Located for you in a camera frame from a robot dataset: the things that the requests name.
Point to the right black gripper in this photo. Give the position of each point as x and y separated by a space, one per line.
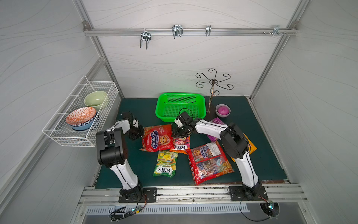
180 131

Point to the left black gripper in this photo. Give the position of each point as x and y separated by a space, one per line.
135 133

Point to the orange Fox's candy bag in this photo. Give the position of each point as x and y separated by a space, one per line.
181 145

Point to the red cookie bag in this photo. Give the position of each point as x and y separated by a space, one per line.
157 138

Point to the green plastic basket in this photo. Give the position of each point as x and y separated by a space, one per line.
171 105

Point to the green Fox's candy bag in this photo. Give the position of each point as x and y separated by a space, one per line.
166 164

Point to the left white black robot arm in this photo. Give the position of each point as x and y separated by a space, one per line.
112 152

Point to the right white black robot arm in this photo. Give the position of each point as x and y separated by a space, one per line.
225 133

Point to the purple snack bag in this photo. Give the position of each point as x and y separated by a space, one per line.
216 121

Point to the purple small bowl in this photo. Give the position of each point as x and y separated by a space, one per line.
222 110

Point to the large red candy bag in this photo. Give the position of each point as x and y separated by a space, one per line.
208 162

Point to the blue bowl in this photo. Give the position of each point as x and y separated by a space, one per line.
84 126

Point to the light green bowl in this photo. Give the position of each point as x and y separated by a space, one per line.
96 99

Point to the orange patterned bowl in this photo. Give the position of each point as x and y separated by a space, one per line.
80 115

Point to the black metal mug tree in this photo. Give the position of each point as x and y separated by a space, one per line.
212 82

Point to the yellow orange snack bag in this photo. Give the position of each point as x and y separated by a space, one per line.
250 145

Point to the white perforated vent strip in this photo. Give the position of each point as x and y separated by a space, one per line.
152 209

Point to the metal double hook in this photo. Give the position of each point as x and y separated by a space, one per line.
145 38

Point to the metal loop hook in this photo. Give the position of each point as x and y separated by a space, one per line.
177 31

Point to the small metal hook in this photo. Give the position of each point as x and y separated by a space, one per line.
208 30

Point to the metal corner hook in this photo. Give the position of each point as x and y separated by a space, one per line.
275 32

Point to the white wire wall basket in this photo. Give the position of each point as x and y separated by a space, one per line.
59 131

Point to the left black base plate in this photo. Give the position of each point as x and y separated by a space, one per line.
149 194

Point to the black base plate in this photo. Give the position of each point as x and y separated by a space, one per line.
149 194
243 193

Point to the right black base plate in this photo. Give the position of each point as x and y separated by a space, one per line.
243 193

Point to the aluminium front frame rail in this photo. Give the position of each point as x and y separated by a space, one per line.
279 193

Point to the aluminium wall rail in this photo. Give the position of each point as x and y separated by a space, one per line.
187 32

